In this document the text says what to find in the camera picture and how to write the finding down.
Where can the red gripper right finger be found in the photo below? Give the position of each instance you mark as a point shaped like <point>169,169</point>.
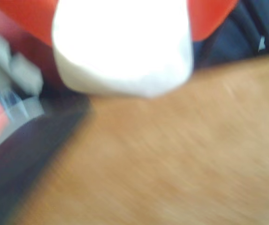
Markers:
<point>209,16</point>

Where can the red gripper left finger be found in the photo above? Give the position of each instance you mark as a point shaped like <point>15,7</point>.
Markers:
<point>31,14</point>

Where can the white oval eraser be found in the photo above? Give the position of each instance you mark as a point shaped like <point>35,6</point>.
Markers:
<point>122,47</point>

